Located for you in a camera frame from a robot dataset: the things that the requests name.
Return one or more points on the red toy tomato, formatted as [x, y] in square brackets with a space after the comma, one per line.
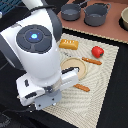
[97, 51]

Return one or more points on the large grey pot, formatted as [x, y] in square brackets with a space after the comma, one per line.
[95, 15]

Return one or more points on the small grey pot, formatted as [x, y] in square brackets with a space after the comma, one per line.
[71, 12]

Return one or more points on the woven beige placemat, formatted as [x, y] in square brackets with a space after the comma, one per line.
[77, 107]

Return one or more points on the wooden handled fork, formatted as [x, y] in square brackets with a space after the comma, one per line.
[81, 87]

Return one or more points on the yellow toy bread loaf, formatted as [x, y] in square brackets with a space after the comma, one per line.
[69, 44]

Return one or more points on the wooden handled knife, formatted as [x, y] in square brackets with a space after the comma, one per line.
[91, 61]

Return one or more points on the beige bowl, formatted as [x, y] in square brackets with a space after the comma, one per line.
[124, 16]

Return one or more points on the beige round plate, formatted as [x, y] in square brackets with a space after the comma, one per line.
[78, 65]

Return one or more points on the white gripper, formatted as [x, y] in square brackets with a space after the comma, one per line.
[42, 97]

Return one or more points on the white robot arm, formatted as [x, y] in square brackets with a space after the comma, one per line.
[31, 45]

